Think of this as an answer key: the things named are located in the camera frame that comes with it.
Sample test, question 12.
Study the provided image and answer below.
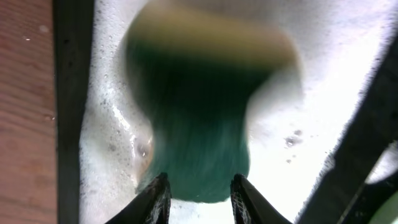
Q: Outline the black rectangular soap tray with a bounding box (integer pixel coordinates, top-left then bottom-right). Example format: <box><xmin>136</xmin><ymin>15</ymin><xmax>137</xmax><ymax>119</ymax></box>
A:
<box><xmin>57</xmin><ymin>0</ymin><xmax>397</xmax><ymax>223</ymax></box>

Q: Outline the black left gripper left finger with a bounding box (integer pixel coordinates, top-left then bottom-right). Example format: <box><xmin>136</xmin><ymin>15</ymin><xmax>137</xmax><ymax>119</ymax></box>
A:
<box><xmin>106</xmin><ymin>172</ymin><xmax>172</xmax><ymax>224</ymax></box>

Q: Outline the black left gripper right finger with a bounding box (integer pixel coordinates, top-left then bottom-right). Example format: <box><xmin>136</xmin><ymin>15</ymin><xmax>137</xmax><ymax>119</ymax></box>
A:
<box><xmin>230</xmin><ymin>174</ymin><xmax>292</xmax><ymax>224</ymax></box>

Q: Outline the round black tray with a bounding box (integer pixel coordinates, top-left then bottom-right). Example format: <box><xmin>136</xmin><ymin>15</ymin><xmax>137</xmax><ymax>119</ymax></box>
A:
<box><xmin>338</xmin><ymin>171</ymin><xmax>397</xmax><ymax>224</ymax></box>

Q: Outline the green yellow sponge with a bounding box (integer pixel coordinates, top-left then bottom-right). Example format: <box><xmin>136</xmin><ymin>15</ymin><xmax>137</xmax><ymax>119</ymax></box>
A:
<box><xmin>124</xmin><ymin>1</ymin><xmax>301</xmax><ymax>203</ymax></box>

